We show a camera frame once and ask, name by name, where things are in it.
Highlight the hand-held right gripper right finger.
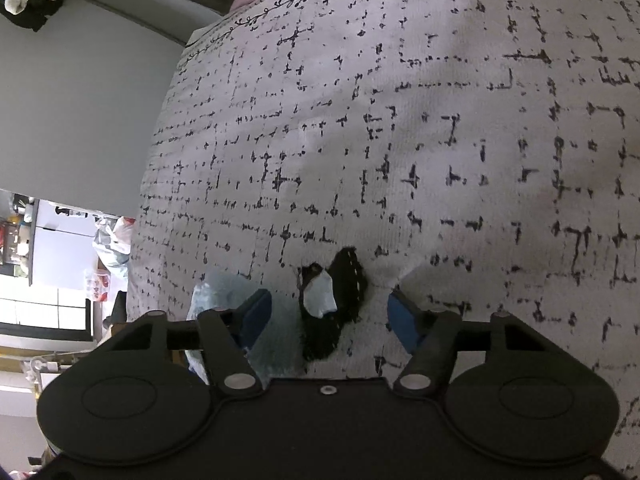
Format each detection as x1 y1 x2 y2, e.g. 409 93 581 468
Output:
386 284 551 402

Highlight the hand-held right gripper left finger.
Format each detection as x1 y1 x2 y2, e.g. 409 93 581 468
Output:
107 287 274 397

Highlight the light blue fluffy sock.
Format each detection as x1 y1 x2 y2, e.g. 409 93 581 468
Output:
184 270 307 386

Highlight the black sock with white patch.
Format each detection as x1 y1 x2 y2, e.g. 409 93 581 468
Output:
298 246 371 362

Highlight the pale blue plastic bag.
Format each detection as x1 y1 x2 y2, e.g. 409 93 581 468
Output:
91 230 132 281

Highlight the white plastic bag red print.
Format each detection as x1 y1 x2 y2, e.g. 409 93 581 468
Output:
102 215 137 261

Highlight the red and clear container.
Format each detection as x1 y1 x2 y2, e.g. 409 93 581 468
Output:
82 268 112 304

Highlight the printed grey bedspread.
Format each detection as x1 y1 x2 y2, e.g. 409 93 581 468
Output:
125 0 640 443

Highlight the kitchen counter with clutter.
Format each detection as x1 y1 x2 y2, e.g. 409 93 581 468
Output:
0 192 101 341

